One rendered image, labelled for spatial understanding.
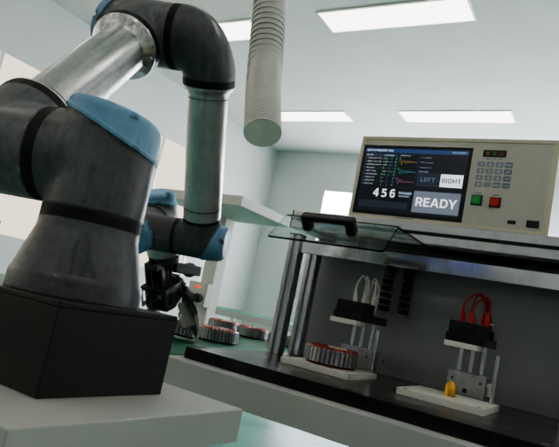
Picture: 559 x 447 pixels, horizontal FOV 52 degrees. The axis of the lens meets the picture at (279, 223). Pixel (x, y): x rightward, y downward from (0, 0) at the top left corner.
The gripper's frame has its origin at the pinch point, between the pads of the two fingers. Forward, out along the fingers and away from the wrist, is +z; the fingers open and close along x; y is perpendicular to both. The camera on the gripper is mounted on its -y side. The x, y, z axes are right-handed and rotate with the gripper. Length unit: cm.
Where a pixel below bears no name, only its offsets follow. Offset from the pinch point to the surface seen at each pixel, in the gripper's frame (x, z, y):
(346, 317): 42.5, -10.7, -3.1
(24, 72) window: -376, -37, -296
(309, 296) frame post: 27.4, -5.7, -19.1
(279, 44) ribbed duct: -39, -64, -145
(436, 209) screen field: 56, -31, -22
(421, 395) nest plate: 62, -9, 15
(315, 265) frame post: 27.5, -12.6, -23.0
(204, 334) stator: 1.0, 7.0, -11.0
